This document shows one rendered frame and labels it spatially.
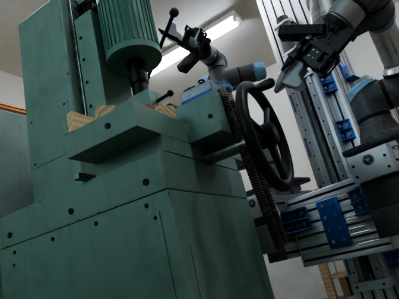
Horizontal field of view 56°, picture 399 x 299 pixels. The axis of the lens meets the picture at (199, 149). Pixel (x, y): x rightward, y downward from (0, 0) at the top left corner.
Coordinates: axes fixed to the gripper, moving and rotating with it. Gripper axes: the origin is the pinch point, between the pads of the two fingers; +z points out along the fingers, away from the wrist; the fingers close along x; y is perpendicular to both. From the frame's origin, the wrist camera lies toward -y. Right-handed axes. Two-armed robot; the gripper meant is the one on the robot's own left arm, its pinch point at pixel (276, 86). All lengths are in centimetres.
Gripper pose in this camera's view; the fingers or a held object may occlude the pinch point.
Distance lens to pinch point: 95.3
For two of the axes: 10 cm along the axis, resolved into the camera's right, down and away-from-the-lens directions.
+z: -6.1, 7.7, 2.1
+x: 4.9, 1.5, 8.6
